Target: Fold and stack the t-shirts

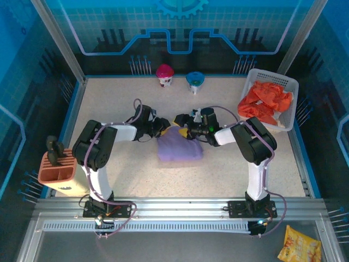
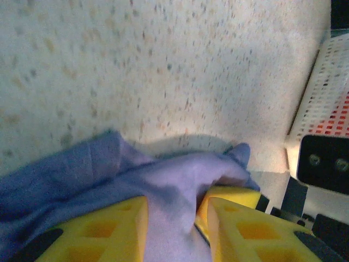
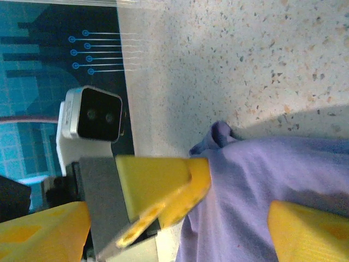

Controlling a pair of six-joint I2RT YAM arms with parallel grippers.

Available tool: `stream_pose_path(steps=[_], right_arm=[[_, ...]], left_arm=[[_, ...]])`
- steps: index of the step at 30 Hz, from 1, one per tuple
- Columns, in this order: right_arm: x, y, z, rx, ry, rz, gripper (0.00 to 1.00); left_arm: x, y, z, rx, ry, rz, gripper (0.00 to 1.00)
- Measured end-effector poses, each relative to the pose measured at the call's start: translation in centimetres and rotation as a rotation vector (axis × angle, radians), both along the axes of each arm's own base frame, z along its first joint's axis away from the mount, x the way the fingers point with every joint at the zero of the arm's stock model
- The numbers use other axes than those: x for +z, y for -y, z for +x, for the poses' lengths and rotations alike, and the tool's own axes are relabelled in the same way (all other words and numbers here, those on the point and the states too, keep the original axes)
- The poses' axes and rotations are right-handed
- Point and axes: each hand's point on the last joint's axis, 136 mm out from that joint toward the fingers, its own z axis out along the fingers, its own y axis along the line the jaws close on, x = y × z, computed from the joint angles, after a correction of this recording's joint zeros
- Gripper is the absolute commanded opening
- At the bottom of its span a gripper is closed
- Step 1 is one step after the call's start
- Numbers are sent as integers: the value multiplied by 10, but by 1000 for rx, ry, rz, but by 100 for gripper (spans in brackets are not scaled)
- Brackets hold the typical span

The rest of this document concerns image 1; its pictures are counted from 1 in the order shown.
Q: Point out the purple t-shirt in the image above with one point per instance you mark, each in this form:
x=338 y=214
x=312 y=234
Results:
x=177 y=147

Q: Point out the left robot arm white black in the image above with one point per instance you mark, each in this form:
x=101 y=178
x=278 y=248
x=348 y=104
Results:
x=95 y=144

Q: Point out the blue-lidded white cup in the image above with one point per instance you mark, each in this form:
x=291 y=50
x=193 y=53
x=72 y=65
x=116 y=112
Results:
x=194 y=79

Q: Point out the pink-lidded berry yogurt cup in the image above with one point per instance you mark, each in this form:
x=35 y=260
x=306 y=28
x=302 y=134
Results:
x=165 y=72

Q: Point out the orange t-shirt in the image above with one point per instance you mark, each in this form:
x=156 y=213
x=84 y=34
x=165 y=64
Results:
x=261 y=101

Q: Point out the white cloth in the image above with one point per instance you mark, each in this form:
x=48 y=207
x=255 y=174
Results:
x=279 y=122

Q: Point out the white perforated plastic basket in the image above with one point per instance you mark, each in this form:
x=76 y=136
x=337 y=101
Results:
x=289 y=109

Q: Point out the orange knife block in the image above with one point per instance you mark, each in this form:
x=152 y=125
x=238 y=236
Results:
x=54 y=177

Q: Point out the yellow snack bag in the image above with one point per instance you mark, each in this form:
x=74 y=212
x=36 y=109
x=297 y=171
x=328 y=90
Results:
x=298 y=247

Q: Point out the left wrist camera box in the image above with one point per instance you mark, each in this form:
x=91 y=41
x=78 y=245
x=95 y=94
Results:
x=147 y=112

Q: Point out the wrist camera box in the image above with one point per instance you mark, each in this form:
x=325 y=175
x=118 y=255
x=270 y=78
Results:
x=147 y=112
x=209 y=116

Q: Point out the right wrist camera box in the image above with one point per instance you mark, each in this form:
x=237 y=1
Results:
x=209 y=116

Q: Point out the aluminium mounting rail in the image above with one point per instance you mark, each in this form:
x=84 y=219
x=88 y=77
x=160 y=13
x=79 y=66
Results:
x=180 y=204

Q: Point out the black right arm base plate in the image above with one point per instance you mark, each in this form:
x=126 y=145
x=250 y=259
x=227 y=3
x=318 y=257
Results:
x=237 y=208

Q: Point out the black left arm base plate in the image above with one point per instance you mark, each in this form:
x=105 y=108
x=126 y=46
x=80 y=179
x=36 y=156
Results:
x=120 y=210

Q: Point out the aluminium frame post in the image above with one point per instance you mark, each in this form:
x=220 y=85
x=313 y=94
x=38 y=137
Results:
x=302 y=32
x=60 y=41

